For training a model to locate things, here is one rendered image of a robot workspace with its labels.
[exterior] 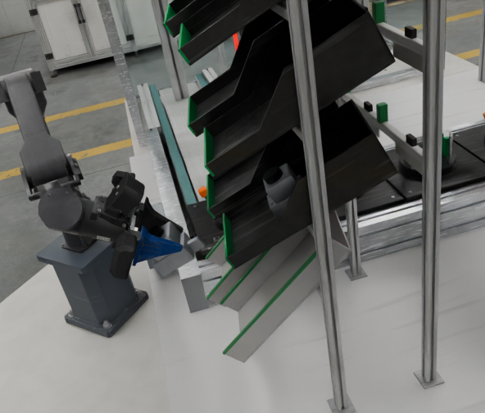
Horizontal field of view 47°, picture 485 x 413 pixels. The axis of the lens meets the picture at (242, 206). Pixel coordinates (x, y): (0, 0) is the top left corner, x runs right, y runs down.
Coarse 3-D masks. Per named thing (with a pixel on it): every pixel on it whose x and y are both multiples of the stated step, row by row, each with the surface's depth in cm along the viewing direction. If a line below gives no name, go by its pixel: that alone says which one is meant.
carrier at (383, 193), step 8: (384, 184) 139; (368, 192) 138; (376, 192) 137; (384, 192) 136; (392, 192) 136; (360, 200) 135; (368, 200) 135; (376, 200) 134; (384, 200) 133; (392, 200) 133; (400, 200) 133; (344, 208) 133; (360, 208) 132; (368, 208) 132; (376, 208) 132; (344, 216) 131
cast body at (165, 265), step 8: (168, 224) 89; (152, 232) 88; (160, 232) 88; (168, 232) 88; (176, 232) 90; (184, 232) 91; (176, 240) 88; (184, 240) 89; (192, 240) 90; (200, 240) 90; (184, 248) 88; (192, 248) 90; (200, 248) 90; (160, 256) 88; (168, 256) 89; (176, 256) 89; (184, 256) 89; (192, 256) 89; (152, 264) 89; (160, 264) 89; (168, 264) 89; (176, 264) 89; (184, 264) 90; (160, 272) 90; (168, 272) 90
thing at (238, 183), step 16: (320, 112) 89; (272, 144) 91; (256, 160) 105; (272, 160) 93; (208, 176) 108; (224, 176) 108; (240, 176) 104; (256, 176) 94; (208, 192) 102; (224, 192) 103; (240, 192) 96; (208, 208) 97; (224, 208) 97
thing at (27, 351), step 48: (48, 288) 145; (144, 288) 138; (0, 336) 132; (48, 336) 129; (96, 336) 126; (144, 336) 124; (0, 384) 119; (48, 384) 116; (96, 384) 114; (144, 384) 112
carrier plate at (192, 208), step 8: (192, 208) 145; (200, 208) 144; (192, 216) 142; (200, 216) 141; (208, 216) 140; (192, 224) 141; (200, 224) 138; (208, 224) 137; (200, 232) 135; (208, 232) 134; (216, 232) 134; (208, 240) 131; (208, 248) 128
